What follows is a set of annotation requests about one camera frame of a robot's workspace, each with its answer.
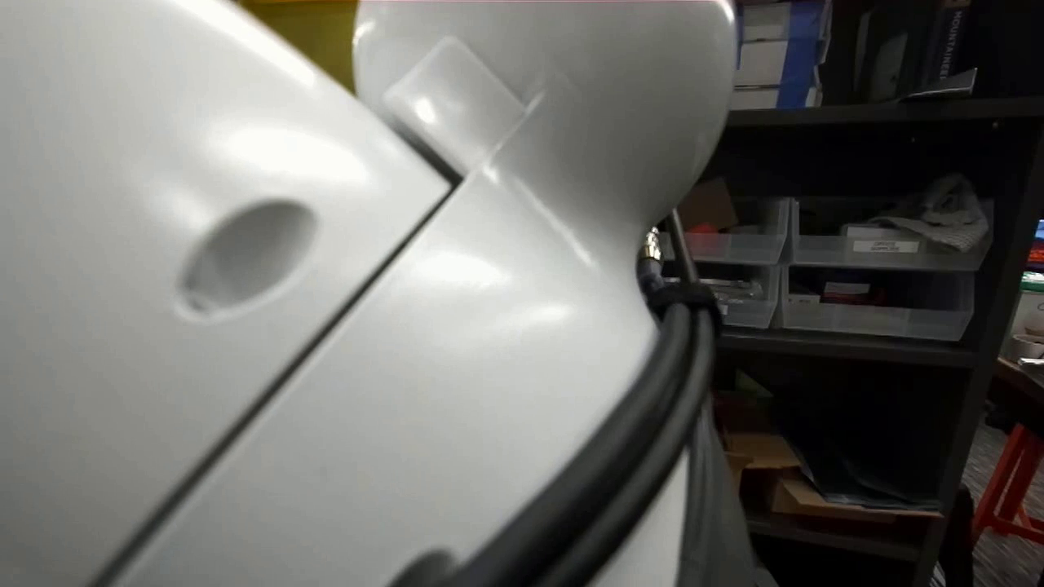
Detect blue white cardboard box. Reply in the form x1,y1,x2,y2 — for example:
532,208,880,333
727,82,823,113
736,0,836,47
734,41,836,88

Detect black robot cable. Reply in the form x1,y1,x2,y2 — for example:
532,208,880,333
387,217,727,587

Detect dark plastic sheet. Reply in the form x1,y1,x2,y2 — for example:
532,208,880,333
780,400,930,508

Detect wooden top work table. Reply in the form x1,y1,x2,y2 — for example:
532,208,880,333
990,330,1044,438

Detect orange metal stool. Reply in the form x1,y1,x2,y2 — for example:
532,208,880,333
969,421,1044,547

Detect dark upright binders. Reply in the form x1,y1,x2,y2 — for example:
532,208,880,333
832,0,985,108

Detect crumpled clear plastic wrap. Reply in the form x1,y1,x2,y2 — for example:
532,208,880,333
866,169,995,257

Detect dark shelf unit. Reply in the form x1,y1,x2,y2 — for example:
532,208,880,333
648,0,1044,587

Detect clear plastic storage bin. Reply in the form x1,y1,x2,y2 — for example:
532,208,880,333
698,263,782,336
788,196,999,276
674,194,798,272
777,268,978,345

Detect flat cardboard sheet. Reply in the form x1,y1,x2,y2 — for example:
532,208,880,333
761,467,947,528

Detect shiny metal parts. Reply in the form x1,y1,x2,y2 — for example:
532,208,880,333
704,274,771,306

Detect brown cardboard piece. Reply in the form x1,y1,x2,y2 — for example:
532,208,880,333
679,178,744,235

